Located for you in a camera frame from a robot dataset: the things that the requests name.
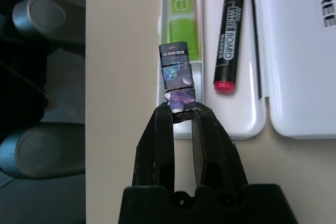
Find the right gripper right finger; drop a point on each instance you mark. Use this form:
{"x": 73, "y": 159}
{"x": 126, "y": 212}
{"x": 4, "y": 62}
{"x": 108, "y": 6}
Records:
{"x": 218, "y": 155}

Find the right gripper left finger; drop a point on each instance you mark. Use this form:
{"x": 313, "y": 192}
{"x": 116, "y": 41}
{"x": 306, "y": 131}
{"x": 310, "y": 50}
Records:
{"x": 157, "y": 150}

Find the small space print eraser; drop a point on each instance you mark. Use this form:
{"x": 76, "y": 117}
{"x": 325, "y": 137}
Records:
{"x": 176, "y": 77}

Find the white plastic pencil case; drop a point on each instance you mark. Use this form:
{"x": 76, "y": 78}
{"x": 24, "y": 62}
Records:
{"x": 294, "y": 77}

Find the red black whiteboard marker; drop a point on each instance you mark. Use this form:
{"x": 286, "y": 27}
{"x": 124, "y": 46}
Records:
{"x": 228, "y": 51}

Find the green clear lead case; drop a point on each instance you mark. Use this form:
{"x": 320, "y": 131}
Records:
{"x": 183, "y": 35}

